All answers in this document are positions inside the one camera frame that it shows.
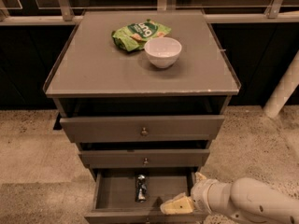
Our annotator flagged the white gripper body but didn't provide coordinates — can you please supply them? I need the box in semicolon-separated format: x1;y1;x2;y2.
191;179;217;213

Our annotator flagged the silver blue redbull can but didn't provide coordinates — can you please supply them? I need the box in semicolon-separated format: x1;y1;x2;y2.
135;175;147;203

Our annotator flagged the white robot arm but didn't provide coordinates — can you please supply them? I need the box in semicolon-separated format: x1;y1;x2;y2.
160;172;299;224

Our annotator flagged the grey bottom drawer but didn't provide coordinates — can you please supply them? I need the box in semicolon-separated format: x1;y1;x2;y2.
85;168;206;224

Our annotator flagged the grey drawer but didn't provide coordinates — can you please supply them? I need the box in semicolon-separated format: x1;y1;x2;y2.
79;149;209;168
60;115;224;143
85;168;206;224

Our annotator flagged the grey middle drawer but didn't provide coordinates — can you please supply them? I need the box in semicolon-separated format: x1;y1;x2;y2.
79;149;209;168

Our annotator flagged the grey drawer cabinet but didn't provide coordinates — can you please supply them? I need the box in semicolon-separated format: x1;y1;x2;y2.
42;10;242;224

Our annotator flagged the grey top drawer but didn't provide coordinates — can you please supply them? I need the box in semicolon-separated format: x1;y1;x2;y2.
60;115;224;143

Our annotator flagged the white ceramic bowl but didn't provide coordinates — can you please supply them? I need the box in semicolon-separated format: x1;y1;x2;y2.
144;37;182;69

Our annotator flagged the green chip bag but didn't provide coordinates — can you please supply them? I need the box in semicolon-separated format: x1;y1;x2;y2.
111;20;171;52

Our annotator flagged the white diagonal post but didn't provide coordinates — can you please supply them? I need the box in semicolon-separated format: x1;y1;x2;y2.
263;50;299;118

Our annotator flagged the metal railing frame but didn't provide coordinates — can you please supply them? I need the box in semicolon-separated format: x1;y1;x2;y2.
0;0;299;25

